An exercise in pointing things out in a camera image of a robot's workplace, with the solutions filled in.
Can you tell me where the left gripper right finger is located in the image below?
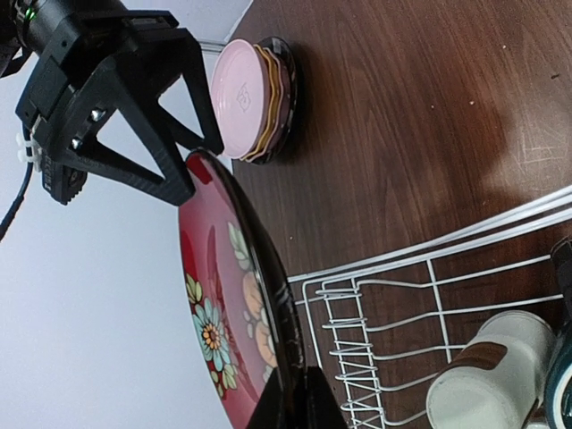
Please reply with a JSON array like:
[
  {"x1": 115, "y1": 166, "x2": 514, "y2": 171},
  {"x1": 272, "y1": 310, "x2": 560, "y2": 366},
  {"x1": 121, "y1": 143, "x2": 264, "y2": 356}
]
[{"x1": 306, "y1": 366, "x2": 348, "y2": 429}]

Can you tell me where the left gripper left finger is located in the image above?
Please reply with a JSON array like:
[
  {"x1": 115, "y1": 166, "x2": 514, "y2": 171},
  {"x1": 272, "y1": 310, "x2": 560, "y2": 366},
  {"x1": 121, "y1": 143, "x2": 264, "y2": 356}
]
[{"x1": 248, "y1": 368, "x2": 291, "y2": 429}]

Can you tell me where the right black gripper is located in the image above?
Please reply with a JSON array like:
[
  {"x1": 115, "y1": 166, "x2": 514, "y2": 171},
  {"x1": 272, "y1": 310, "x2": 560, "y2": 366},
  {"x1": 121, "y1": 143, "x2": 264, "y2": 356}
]
[{"x1": 15, "y1": 1, "x2": 223, "y2": 206}]

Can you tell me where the light pink plate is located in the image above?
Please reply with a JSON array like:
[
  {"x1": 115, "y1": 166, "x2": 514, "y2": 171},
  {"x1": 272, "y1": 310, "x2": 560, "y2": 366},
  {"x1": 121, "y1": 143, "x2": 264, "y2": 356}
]
[{"x1": 210, "y1": 38, "x2": 269, "y2": 159}]

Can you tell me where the dark brown bowl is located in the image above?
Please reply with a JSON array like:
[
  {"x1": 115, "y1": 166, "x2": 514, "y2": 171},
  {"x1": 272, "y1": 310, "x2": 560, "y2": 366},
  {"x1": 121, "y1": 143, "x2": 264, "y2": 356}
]
[{"x1": 179, "y1": 150, "x2": 308, "y2": 428}]

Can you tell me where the yellow dotted plate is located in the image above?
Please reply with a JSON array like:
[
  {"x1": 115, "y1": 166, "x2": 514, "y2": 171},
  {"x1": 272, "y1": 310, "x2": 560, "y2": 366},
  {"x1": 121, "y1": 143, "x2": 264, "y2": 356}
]
[{"x1": 240, "y1": 44, "x2": 282, "y2": 162}]

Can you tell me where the mauve dotted plate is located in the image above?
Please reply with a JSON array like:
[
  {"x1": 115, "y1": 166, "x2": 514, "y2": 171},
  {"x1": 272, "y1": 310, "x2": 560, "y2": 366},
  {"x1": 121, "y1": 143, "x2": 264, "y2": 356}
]
[{"x1": 254, "y1": 54, "x2": 290, "y2": 159}]

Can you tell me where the black striped plate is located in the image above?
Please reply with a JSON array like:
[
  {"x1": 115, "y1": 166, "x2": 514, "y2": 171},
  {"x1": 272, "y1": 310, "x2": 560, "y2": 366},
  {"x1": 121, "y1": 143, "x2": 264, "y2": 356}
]
[{"x1": 256, "y1": 37, "x2": 300, "y2": 164}]

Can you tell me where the white cup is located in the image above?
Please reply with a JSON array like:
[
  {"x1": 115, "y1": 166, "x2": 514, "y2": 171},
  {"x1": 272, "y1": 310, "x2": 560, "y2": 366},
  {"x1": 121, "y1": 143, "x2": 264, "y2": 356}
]
[{"x1": 425, "y1": 310, "x2": 556, "y2": 428}]

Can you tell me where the dark teal mug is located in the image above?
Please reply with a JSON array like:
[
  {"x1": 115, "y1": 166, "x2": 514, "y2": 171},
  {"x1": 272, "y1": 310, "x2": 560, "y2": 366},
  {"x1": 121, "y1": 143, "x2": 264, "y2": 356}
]
[{"x1": 544, "y1": 237, "x2": 571, "y2": 429}]

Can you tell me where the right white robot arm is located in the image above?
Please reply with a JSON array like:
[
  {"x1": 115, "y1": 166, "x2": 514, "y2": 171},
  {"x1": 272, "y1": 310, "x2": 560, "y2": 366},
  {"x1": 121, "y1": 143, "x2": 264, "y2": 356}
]
[{"x1": 1, "y1": 1, "x2": 223, "y2": 206}]

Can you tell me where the right aluminium frame post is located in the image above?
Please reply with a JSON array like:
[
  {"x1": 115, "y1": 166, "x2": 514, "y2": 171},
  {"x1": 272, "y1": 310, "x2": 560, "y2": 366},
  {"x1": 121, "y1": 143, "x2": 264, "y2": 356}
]
[{"x1": 198, "y1": 39, "x2": 225, "y2": 54}]

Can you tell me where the white wire dish rack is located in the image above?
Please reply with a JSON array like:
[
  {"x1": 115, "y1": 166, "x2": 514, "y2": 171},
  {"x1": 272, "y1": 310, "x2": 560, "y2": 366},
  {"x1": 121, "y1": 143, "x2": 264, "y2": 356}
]
[{"x1": 291, "y1": 188, "x2": 571, "y2": 428}]

